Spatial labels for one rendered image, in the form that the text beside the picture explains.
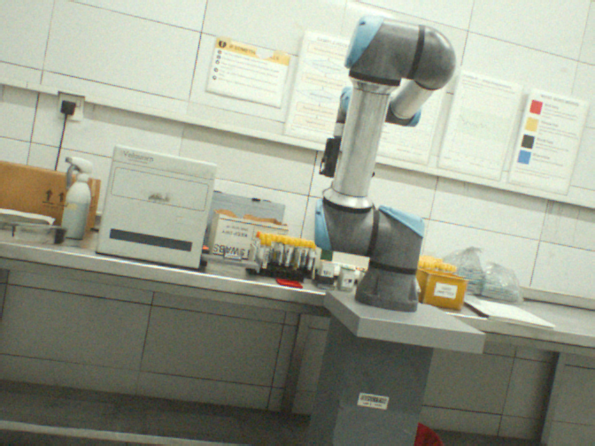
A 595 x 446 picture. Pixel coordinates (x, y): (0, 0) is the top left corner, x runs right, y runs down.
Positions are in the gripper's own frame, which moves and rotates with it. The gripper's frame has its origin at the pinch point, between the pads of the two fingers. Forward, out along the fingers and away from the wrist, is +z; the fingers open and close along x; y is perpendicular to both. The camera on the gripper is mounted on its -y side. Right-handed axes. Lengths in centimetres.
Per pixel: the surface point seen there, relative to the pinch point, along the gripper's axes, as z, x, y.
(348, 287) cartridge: 23.1, 0.9, -7.7
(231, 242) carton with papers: 18.4, -21.7, 27.5
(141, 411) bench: 85, -39, 47
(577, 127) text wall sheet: -52, -57, -111
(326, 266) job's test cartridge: 18.0, 2.0, 0.6
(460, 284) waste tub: 16.2, 3.7, -42.2
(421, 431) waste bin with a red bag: 69, -11, -47
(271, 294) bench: 27.0, 11.5, 16.9
